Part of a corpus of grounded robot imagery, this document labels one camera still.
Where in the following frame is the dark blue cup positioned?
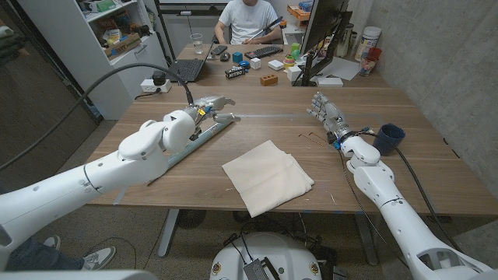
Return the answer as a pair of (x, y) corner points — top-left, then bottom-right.
(372, 123), (406, 156)

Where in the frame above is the black computer monitor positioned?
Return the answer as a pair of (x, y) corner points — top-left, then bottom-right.
(292, 0), (353, 87)

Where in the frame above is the cardboard box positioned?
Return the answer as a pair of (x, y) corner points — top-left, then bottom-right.
(103, 32), (142, 61)

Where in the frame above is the clear drinking glass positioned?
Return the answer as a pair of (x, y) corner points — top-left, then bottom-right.
(189, 33), (204, 55)

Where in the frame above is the white shelf cabinet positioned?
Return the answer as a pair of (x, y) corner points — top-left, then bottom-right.
(17, 0), (169, 121)

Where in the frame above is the thin black wire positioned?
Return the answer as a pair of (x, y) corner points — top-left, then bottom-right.
(298, 131), (331, 148)

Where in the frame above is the white paper sheet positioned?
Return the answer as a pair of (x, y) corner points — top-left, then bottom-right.
(317, 56), (361, 82)

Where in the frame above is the white round canister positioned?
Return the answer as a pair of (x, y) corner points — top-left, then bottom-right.
(353, 26), (383, 62)

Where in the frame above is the person in blue jeans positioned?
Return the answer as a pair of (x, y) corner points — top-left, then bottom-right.
(5, 235), (117, 272)

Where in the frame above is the black laptop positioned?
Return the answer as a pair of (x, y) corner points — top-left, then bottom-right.
(165, 37), (217, 83)

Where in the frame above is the white square box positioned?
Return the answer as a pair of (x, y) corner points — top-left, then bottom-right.
(286, 65), (303, 82)

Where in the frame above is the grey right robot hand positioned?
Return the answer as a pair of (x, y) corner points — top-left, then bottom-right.
(306, 91), (355, 143)

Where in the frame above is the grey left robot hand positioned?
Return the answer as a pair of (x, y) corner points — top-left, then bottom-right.
(190, 95), (241, 130)

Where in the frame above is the long flat white box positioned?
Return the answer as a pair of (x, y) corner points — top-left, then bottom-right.
(316, 76), (344, 88)

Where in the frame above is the beige cloth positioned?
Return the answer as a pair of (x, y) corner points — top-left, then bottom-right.
(221, 139), (315, 219)

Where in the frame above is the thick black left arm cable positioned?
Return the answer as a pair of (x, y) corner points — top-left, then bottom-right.
(0, 62), (195, 172)

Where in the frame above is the person in white t-shirt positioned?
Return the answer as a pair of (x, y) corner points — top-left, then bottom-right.
(213, 0), (283, 45)

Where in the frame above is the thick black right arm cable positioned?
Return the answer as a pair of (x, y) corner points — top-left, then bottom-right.
(360, 130), (465, 254)

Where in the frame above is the black keyboard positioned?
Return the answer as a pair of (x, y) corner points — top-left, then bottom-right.
(244, 45), (284, 60)

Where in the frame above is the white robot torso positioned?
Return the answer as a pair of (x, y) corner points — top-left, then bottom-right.
(209, 232), (323, 280)

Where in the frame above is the white power strip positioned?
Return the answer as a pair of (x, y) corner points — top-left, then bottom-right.
(139, 79), (173, 93)

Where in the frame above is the black Nitro box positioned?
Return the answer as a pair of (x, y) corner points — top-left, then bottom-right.
(224, 65), (247, 80)

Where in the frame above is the orange tray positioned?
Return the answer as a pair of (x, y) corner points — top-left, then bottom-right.
(286, 3), (312, 23)

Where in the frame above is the black stick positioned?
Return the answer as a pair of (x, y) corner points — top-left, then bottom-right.
(243, 15), (284, 44)

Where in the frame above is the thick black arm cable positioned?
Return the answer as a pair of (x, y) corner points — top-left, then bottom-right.
(0, 62), (195, 172)
(360, 130), (465, 254)

